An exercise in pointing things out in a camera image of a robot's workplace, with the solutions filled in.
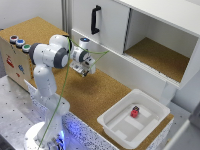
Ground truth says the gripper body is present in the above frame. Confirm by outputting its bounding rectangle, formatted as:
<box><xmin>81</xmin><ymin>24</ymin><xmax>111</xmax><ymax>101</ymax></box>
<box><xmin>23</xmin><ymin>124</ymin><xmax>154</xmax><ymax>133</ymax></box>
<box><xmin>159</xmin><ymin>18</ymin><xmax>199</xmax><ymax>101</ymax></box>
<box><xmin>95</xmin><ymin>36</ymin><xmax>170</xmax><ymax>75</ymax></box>
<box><xmin>70</xmin><ymin>55</ymin><xmax>97</xmax><ymax>78</ymax></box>

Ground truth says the pink block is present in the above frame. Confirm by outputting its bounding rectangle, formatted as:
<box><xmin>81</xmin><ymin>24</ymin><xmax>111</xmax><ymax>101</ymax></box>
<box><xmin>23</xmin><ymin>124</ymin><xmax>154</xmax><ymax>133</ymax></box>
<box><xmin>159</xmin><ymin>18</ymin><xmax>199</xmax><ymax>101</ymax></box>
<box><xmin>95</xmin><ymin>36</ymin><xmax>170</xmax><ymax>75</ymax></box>
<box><xmin>130</xmin><ymin>105</ymin><xmax>141</xmax><ymax>119</ymax></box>

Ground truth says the white sliding door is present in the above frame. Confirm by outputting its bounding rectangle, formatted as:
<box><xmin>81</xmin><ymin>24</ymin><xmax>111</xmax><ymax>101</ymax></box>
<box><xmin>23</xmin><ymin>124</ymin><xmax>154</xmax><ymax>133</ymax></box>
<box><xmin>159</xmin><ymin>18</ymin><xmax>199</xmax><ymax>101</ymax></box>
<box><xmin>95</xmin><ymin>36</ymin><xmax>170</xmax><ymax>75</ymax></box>
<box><xmin>72</xmin><ymin>0</ymin><xmax>131</xmax><ymax>55</ymax></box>

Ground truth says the green button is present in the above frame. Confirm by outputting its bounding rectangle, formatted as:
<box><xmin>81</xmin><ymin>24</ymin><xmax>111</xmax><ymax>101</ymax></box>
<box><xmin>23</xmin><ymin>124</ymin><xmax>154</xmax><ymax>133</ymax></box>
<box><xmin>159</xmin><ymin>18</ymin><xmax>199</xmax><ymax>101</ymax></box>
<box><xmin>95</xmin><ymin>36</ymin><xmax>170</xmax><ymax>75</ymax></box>
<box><xmin>21</xmin><ymin>43</ymin><xmax>32</xmax><ymax>54</ymax></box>

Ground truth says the blue button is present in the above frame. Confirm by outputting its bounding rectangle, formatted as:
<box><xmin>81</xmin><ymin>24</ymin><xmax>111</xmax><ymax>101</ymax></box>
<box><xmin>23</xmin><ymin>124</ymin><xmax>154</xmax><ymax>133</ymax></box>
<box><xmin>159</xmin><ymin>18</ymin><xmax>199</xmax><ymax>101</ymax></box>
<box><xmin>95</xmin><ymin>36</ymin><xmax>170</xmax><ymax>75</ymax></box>
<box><xmin>15</xmin><ymin>38</ymin><xmax>26</xmax><ymax>49</ymax></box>

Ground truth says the white plastic box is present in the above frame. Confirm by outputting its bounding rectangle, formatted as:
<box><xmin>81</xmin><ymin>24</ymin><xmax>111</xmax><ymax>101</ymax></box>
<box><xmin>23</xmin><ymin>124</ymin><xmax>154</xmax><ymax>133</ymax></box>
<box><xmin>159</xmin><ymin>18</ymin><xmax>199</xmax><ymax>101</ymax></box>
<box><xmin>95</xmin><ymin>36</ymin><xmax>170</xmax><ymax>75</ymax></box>
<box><xmin>96</xmin><ymin>88</ymin><xmax>171</xmax><ymax>150</ymax></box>

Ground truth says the red button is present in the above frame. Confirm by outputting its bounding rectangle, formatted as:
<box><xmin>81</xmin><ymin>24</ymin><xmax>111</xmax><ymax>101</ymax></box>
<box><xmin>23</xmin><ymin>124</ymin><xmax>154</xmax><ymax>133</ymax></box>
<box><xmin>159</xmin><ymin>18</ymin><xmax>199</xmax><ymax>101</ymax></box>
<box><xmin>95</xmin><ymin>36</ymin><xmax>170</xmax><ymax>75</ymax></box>
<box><xmin>9</xmin><ymin>35</ymin><xmax>19</xmax><ymax>45</ymax></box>

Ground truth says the white cabinet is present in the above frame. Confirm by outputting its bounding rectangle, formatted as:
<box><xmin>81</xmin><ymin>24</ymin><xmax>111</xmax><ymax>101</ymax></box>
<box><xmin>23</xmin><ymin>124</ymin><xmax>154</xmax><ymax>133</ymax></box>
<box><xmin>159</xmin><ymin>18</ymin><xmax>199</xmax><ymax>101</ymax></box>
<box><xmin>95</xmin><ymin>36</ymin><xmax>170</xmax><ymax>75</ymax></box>
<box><xmin>70</xmin><ymin>0</ymin><xmax>200</xmax><ymax>107</ymax></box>

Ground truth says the green cable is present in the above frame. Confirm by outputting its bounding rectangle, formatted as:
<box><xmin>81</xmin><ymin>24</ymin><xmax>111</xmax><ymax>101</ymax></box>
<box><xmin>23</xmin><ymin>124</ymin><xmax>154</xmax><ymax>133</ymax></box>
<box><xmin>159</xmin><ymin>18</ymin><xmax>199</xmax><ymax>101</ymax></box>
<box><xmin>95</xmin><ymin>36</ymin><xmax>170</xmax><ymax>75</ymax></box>
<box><xmin>37</xmin><ymin>37</ymin><xmax>110</xmax><ymax>150</ymax></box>

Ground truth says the black door handle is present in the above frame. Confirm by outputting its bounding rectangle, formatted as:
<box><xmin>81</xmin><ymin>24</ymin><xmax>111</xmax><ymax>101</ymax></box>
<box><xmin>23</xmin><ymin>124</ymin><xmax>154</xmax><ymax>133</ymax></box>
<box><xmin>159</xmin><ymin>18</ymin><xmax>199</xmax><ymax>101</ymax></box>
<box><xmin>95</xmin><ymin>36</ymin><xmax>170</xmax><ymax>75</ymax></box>
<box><xmin>90</xmin><ymin>4</ymin><xmax>102</xmax><ymax>36</ymax></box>

